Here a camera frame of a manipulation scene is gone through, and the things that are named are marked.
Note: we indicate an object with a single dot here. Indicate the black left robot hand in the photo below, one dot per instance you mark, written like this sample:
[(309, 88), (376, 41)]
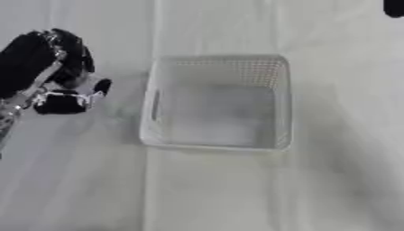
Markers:
[(31, 63)]

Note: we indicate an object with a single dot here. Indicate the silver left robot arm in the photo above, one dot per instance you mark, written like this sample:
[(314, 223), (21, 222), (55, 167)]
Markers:
[(6, 120)]

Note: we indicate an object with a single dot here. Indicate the white plastic basket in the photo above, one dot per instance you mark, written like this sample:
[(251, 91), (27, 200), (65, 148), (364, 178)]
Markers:
[(218, 103)]

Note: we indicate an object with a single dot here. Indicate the black object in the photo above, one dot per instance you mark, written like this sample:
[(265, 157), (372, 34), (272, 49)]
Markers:
[(394, 7)]

